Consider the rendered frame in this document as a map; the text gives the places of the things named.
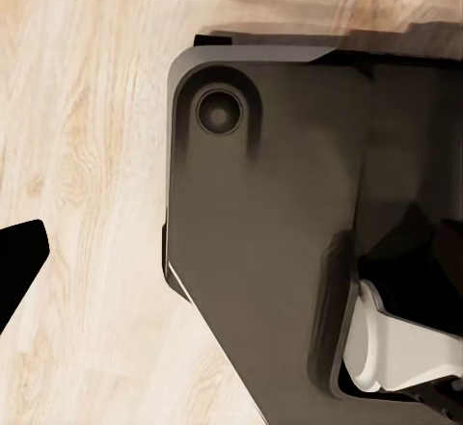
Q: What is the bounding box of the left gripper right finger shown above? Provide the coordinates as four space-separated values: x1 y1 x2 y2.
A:
432 218 463 297

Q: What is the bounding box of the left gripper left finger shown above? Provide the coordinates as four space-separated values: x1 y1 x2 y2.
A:
0 219 50 334

